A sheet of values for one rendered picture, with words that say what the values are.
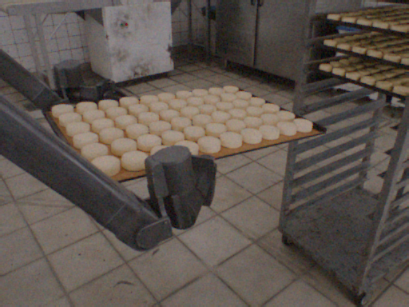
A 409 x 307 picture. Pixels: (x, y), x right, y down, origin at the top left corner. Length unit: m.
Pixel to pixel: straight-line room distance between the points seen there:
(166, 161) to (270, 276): 1.36
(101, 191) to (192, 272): 1.35
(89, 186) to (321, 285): 1.48
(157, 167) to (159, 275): 1.33
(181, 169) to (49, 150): 0.18
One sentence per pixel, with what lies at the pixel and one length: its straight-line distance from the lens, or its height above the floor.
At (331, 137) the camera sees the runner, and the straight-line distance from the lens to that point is 1.77.
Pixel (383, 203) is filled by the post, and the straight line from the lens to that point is 1.39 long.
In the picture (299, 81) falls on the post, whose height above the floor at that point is 0.90.
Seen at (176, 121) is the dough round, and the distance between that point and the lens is 0.85.
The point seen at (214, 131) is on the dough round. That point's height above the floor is 0.99.
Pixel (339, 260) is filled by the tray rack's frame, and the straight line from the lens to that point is 1.76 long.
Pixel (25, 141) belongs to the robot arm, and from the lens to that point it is 0.48.
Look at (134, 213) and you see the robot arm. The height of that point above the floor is 1.02.
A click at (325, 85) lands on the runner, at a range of 1.60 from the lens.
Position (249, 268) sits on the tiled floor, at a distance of 1.85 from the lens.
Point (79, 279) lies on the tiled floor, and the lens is 1.90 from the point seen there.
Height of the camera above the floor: 1.35
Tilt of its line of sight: 29 degrees down
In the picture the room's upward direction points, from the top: straight up
